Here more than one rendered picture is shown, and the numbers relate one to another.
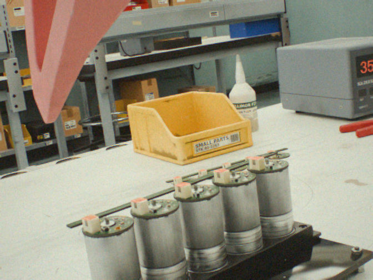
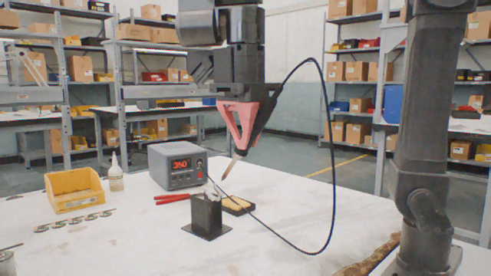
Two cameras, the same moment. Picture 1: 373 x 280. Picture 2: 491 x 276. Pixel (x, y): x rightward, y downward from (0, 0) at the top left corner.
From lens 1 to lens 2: 31 cm
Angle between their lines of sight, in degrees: 9
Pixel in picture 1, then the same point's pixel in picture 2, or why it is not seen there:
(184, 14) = (175, 90)
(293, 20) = not seen: hidden behind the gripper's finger
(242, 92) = (113, 171)
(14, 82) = (66, 118)
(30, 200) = not seen: outside the picture
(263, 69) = not seen: hidden behind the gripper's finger
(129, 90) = (150, 123)
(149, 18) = (153, 90)
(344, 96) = (164, 179)
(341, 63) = (163, 162)
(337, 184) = (104, 242)
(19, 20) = (87, 78)
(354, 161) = (133, 225)
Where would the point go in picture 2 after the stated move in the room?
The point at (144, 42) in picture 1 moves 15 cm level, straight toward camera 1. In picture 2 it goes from (150, 103) to (149, 104)
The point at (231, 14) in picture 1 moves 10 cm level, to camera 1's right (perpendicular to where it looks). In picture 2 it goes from (202, 93) to (212, 93)
